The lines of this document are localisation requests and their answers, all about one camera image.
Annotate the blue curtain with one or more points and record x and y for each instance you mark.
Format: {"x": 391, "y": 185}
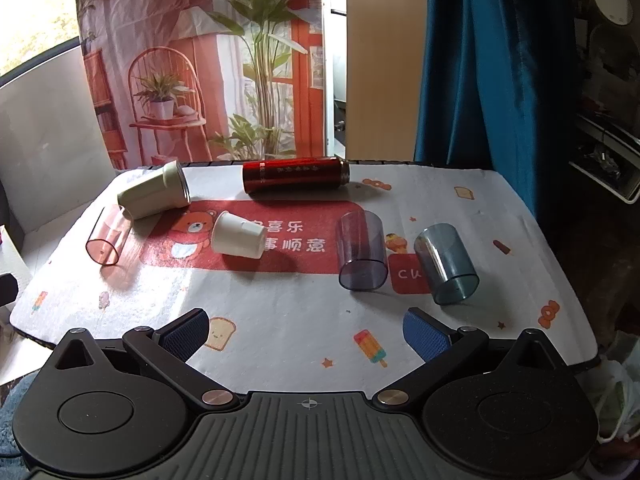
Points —
{"x": 490, "y": 75}

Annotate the wooden door panel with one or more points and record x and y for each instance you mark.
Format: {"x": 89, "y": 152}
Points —
{"x": 385, "y": 60}

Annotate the small white cup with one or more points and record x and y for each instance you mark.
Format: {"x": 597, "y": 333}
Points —
{"x": 237, "y": 235}

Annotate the blue transparent cup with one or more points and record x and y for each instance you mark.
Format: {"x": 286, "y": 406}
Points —
{"x": 447, "y": 265}

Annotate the white board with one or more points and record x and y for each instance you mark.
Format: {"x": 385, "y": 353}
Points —
{"x": 45, "y": 135}

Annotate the white cluttered shelf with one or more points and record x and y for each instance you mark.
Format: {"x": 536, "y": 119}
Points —
{"x": 607, "y": 160}

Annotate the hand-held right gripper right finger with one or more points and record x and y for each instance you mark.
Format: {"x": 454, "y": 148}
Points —
{"x": 426, "y": 334}

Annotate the purple transparent cup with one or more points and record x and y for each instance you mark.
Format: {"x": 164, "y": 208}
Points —
{"x": 362, "y": 252}

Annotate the printed plant wall cloth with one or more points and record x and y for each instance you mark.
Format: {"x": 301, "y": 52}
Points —
{"x": 200, "y": 60}

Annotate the printed bear tablecloth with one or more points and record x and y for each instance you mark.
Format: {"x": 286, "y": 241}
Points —
{"x": 280, "y": 300}

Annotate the pink transparent cup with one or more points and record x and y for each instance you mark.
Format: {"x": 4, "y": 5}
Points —
{"x": 107, "y": 237}

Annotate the pale green cup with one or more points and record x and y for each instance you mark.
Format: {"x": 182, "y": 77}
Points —
{"x": 150, "y": 192}

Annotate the black box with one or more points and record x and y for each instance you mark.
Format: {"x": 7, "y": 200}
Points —
{"x": 7, "y": 290}

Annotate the white plastic bag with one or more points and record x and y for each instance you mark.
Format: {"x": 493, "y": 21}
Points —
{"x": 622, "y": 385}

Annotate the red metal thermos cup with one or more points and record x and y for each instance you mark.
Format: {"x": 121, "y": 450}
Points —
{"x": 295, "y": 176}

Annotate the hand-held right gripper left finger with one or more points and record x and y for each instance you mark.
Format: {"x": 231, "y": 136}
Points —
{"x": 186, "y": 334}

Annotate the blue fluffy rug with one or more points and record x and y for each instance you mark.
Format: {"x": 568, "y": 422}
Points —
{"x": 20, "y": 410}

